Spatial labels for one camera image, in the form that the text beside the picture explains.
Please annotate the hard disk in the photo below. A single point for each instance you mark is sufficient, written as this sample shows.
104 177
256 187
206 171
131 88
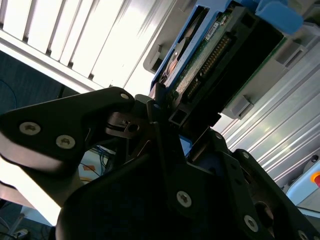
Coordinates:
200 57

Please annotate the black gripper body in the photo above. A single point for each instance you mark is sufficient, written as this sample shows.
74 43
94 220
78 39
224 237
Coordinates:
125 212

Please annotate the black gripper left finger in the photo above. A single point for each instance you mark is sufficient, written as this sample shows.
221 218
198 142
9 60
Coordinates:
50 120

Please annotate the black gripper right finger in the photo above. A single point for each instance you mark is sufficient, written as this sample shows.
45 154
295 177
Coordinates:
240 172

